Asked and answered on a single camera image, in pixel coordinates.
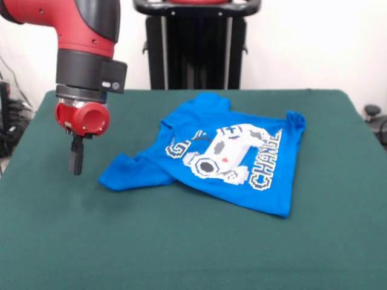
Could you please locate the black electronics box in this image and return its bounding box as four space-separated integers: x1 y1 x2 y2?
0 80 13 132

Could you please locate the blue t-shirt with white print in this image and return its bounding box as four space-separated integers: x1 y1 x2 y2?
97 92 307 219

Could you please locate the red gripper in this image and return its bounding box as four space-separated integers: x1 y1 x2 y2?
54 101 111 176

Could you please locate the dark green table cloth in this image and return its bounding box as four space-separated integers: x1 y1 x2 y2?
0 89 387 290

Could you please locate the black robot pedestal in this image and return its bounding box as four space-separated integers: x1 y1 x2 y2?
132 0 261 91

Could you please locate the black cable tangle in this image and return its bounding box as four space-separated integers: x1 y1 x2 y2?
0 99 35 158

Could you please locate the thin grey cable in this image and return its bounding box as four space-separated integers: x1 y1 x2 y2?
0 55 33 109

